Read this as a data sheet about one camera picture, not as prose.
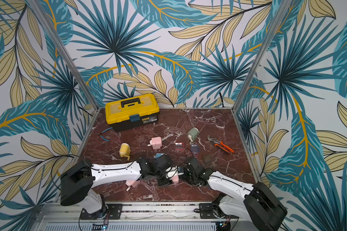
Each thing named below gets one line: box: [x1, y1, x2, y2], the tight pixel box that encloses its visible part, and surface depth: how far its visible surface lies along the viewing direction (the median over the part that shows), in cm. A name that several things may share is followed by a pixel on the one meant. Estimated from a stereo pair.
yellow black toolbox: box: [105, 93, 160, 132], surface depth 99 cm
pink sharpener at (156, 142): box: [149, 136, 163, 150], surface depth 94 cm
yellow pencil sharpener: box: [119, 142, 131, 161], surface depth 90 cm
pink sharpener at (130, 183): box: [125, 179, 141, 192], surface depth 78 cm
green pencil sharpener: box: [186, 127, 200, 143], surface depth 99 cm
